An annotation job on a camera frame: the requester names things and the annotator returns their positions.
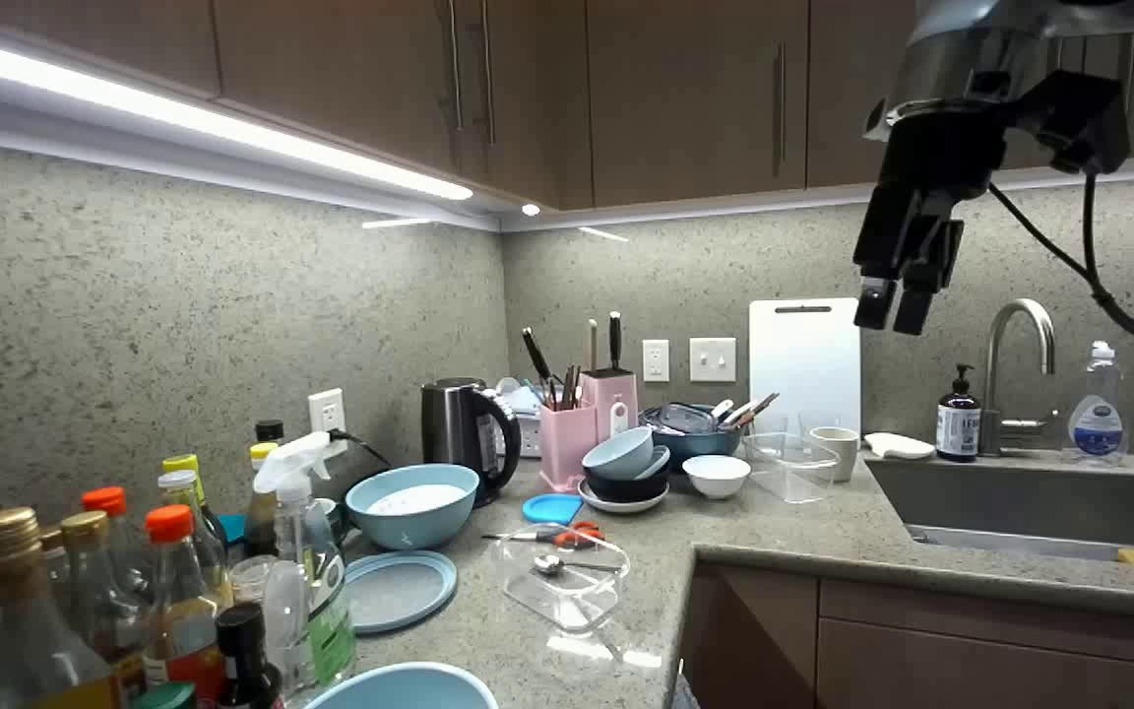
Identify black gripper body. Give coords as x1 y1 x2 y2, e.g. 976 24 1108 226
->
855 116 1006 296

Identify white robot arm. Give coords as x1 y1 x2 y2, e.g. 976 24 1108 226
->
855 0 1134 335

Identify dark blue bowl with utensils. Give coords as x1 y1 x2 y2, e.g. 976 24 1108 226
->
648 405 741 460

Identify small white bowl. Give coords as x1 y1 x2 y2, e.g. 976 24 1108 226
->
683 455 753 499

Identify light blue bowl with white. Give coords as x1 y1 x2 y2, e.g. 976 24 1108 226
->
344 465 481 552

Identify light blue front bowl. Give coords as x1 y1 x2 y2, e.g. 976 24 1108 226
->
309 661 499 709

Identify white cutting board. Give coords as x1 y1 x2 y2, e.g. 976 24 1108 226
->
750 299 864 430

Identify dark soap pump bottle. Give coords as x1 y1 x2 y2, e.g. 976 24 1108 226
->
939 364 980 460

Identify white dish by sink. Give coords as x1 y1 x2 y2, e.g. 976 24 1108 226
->
867 435 939 460

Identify chrome sink faucet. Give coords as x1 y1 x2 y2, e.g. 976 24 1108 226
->
980 299 1056 455

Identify white mug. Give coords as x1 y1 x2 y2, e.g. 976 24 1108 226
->
813 427 858 486

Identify clear plastic cup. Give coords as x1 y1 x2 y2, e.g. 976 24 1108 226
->
775 427 821 503

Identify clear blue dish soap bottle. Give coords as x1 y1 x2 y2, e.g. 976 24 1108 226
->
1068 339 1125 465

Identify white small outlet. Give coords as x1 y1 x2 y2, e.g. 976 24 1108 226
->
642 339 669 385

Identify pink knife block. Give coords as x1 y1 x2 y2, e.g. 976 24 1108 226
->
585 375 640 439

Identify stacked blue grey bowls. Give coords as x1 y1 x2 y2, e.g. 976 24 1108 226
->
579 427 669 507

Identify pink utensil holder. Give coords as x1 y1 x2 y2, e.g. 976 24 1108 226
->
539 405 598 493

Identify small blue lid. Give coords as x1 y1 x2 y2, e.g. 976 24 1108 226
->
522 493 585 526

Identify clear glass container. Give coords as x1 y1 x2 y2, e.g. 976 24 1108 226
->
493 540 632 629

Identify metal spoon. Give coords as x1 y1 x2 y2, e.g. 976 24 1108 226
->
532 552 625 581

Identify black electric kettle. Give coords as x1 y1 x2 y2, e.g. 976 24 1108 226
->
422 379 522 499

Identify light blue plate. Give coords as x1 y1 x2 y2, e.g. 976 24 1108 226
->
347 552 459 640

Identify white spray bottle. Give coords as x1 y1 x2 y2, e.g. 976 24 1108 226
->
254 430 331 565

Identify yellow cap bottle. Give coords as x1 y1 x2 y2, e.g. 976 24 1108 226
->
153 450 234 584

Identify black cap dark bottle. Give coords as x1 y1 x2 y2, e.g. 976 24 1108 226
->
217 605 285 709

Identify orange cap sauce bottle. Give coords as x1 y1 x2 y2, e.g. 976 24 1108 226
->
146 503 225 709

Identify red cap bottle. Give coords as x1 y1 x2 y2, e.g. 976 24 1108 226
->
79 486 153 606

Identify under cabinet light strip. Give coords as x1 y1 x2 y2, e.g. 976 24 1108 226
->
0 48 473 200

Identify gold cap sauce bottle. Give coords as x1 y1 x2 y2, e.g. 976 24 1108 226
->
0 507 123 709

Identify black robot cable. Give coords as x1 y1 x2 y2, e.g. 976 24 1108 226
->
985 166 1134 356

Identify white light switch plate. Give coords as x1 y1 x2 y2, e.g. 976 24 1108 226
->
688 339 738 384

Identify white wall outlet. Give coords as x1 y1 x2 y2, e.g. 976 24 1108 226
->
309 389 347 430

